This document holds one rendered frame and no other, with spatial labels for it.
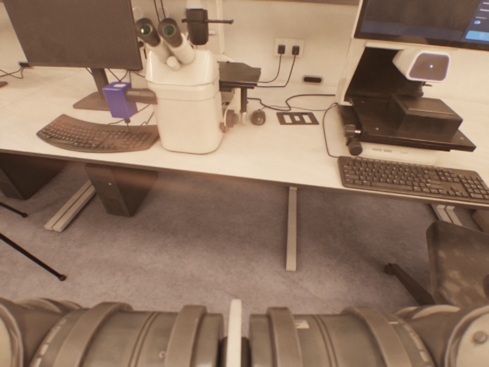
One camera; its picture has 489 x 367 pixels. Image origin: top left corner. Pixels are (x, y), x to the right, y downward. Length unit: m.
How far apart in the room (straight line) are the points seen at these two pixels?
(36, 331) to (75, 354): 0.06
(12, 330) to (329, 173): 0.72
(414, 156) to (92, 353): 0.90
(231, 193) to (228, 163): 0.99
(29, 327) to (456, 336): 0.37
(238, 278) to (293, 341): 1.13
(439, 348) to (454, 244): 0.92
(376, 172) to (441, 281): 0.44
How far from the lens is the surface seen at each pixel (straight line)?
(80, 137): 1.03
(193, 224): 1.58
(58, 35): 1.27
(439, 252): 1.12
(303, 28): 1.42
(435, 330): 0.30
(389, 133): 0.86
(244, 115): 0.95
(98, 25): 1.15
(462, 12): 1.02
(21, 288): 1.74
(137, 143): 0.91
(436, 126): 0.93
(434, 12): 0.99
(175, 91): 0.73
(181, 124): 0.77
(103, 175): 1.54
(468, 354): 0.27
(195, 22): 0.90
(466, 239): 1.24
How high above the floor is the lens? 1.20
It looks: 41 degrees down
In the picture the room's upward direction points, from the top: 1 degrees clockwise
